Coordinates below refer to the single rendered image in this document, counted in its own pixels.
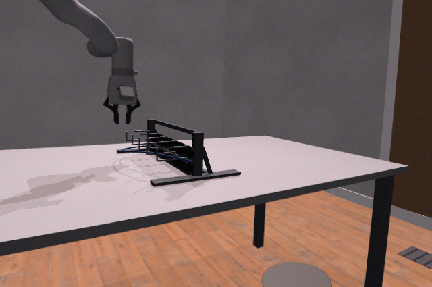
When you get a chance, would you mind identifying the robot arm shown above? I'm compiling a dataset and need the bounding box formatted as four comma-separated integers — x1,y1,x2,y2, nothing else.
39,0,138,101

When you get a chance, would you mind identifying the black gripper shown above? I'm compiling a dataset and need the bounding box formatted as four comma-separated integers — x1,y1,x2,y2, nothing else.
103,75,141,124

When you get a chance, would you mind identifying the dark grey rack with patch panel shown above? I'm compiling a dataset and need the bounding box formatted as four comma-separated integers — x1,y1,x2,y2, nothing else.
125,119,241,186

